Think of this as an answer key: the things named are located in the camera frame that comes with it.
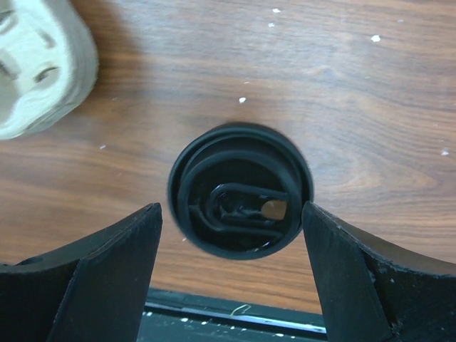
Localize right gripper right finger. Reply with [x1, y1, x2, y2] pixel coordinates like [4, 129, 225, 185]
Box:
[302, 202, 455, 341]

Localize black coffee lid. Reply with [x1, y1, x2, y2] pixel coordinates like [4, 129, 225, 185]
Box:
[167, 122, 314, 260]

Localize cardboard cup carrier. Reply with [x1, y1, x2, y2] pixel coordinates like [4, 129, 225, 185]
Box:
[1, 1, 99, 140]

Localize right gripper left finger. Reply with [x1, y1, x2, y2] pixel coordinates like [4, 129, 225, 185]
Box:
[1, 203, 162, 341]

